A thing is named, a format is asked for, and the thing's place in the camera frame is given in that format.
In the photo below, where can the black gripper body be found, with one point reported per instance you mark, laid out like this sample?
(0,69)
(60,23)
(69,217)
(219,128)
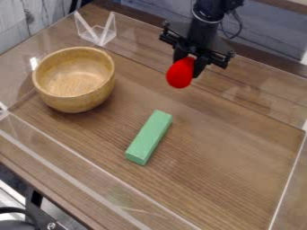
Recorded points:
(197,38)

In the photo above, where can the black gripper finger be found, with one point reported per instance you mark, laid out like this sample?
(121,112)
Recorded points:
(201,61)
(179,54)

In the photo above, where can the red plush strawberry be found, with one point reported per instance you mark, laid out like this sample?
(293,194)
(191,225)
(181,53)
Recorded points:
(180,73)

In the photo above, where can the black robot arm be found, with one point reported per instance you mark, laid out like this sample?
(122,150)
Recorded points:
(211,11)

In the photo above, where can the clear acrylic corner stand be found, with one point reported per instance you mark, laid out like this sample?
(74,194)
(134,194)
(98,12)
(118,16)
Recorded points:
(98,35)

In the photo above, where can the wooden bowl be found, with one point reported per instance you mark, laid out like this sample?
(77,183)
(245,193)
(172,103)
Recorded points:
(74,79)

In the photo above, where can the green rectangular block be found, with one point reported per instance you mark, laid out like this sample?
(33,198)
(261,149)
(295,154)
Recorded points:
(148,137)

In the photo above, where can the clear acrylic front barrier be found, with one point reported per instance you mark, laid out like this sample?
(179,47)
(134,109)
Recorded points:
(101,201)

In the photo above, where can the black metal table frame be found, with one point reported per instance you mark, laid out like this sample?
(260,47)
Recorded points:
(24,216)

